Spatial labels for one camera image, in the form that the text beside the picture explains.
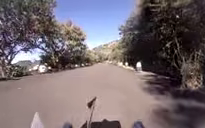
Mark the distant hill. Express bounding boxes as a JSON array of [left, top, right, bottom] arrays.
[[92, 39, 121, 62]]

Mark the grey asphalt road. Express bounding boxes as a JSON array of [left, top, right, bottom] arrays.
[[0, 62, 205, 128]]

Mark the robot's own part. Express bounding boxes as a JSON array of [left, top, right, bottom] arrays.
[[133, 120, 146, 128], [62, 122, 73, 128], [79, 96, 122, 128]]

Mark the row of trees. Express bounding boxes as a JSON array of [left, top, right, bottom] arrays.
[[0, 0, 101, 80], [109, 0, 205, 90]]

